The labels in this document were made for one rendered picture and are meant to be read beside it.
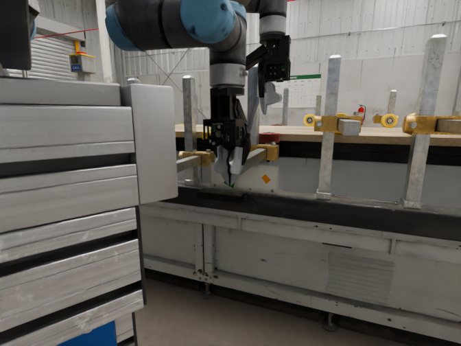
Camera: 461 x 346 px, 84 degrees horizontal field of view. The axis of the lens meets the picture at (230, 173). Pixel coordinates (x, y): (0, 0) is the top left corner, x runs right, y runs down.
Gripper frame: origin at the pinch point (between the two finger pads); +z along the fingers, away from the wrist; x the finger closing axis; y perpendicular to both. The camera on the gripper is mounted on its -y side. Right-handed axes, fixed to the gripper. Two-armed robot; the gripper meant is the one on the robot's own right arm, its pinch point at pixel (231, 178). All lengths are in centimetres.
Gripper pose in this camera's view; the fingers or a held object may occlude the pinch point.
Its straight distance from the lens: 60.4
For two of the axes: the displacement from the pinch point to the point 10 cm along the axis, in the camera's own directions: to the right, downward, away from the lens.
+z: 0.0, 9.8, 2.2
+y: -3.4, 2.1, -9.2
